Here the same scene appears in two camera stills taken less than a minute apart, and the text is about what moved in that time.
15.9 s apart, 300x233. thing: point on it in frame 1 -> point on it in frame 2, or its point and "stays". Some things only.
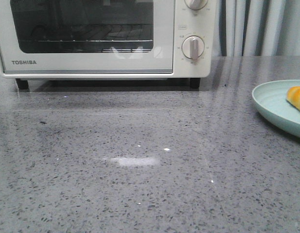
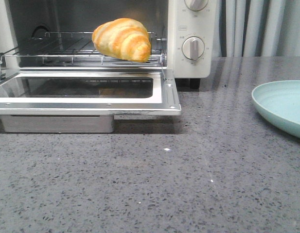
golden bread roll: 296,95 -> 124,37
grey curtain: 258,27 stays
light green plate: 270,99 stays
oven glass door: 86,37 -> 81,101
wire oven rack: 91,33 -> 78,48
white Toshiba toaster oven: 105,39 stays
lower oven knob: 193,47 stays
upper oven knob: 195,4 stays
